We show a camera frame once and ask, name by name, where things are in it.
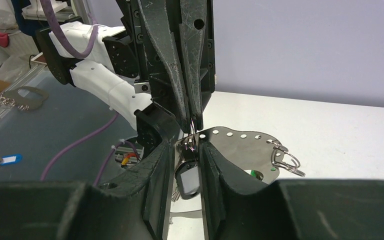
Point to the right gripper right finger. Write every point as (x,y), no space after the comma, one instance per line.
(237,206)

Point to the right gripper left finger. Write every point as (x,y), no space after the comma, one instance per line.
(132,206)

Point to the key with grey tag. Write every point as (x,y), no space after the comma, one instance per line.
(187,183)

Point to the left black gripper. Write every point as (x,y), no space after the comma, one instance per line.
(173,43)

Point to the green key tag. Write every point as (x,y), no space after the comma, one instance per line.
(257,174)

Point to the spare metal keyring strip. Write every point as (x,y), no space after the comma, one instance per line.
(13,99)

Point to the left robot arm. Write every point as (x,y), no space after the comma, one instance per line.
(98,59)

